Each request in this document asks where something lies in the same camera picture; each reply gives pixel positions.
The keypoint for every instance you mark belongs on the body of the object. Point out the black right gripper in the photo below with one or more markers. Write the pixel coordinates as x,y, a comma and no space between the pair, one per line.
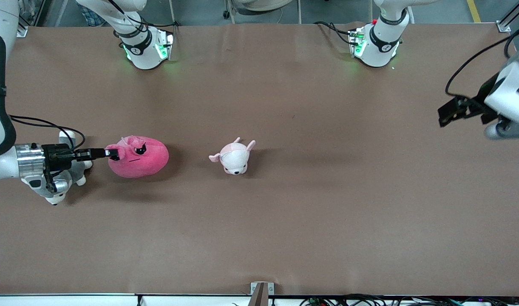
55,156

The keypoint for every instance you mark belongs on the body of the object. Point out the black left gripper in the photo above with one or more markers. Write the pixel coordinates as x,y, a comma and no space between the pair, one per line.
483,95

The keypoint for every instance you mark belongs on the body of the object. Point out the round hot pink plush toy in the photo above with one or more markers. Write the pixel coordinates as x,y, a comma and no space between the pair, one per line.
144,161

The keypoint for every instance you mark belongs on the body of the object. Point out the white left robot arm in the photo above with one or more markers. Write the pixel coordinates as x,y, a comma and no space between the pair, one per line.
512,89

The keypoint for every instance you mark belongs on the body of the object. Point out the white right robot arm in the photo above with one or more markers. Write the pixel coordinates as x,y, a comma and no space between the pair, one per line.
0,165

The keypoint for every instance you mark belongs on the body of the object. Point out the grey white husky plush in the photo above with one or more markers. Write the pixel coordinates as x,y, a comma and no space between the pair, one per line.
78,174

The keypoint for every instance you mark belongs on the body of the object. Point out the person's plaid trouser legs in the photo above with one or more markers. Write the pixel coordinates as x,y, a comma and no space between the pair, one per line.
91,17

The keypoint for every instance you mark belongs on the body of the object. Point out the small pale pink plush dog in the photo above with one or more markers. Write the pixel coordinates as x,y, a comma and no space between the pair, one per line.
233,159

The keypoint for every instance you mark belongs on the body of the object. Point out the brown table cover sheet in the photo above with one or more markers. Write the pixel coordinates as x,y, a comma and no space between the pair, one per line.
259,233

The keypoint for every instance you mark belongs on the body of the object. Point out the beige office chair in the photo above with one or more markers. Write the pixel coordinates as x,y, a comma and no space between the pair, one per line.
259,3

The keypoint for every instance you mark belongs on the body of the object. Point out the aluminium frame profile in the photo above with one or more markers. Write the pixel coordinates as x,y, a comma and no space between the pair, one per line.
23,30
503,26

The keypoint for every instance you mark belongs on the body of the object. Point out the white table edge rail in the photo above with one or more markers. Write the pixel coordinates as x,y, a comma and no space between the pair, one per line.
72,301

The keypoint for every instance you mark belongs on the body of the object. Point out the metal bracket with brown strip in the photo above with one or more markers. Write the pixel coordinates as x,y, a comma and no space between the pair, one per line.
254,287

